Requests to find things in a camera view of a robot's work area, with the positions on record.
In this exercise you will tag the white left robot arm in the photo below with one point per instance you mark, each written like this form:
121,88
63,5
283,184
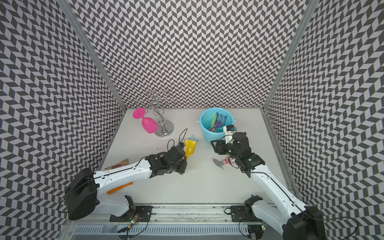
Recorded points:
94,192

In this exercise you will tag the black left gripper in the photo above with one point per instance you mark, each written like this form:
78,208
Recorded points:
184,165

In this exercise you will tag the yellow toy shovel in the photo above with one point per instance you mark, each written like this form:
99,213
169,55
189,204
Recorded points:
190,147

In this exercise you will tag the chrome wire stand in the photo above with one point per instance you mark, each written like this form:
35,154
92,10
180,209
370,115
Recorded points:
152,100

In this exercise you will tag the light blue toy rake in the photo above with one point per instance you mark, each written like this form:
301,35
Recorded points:
193,138

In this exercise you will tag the purple toy rake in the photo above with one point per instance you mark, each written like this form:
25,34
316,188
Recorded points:
219,122

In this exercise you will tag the pink plastic wine glass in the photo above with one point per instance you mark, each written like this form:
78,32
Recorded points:
148,124

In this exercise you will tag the aluminium corner post left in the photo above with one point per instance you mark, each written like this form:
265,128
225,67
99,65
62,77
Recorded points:
67,10

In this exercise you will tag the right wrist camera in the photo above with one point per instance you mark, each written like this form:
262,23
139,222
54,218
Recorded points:
229,130

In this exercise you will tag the turquoise plastic bucket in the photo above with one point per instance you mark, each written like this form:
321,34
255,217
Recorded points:
205,121

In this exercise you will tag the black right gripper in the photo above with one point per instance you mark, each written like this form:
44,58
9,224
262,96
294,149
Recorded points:
219,148

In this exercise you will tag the aluminium corner post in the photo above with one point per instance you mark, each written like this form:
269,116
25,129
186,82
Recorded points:
67,10
291,50

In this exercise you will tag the green toy trowel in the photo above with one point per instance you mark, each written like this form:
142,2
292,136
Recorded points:
214,119

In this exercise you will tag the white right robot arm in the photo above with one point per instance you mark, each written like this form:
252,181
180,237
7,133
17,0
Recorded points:
290,217

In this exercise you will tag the aluminium corner post right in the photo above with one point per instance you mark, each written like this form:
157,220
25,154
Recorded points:
291,50

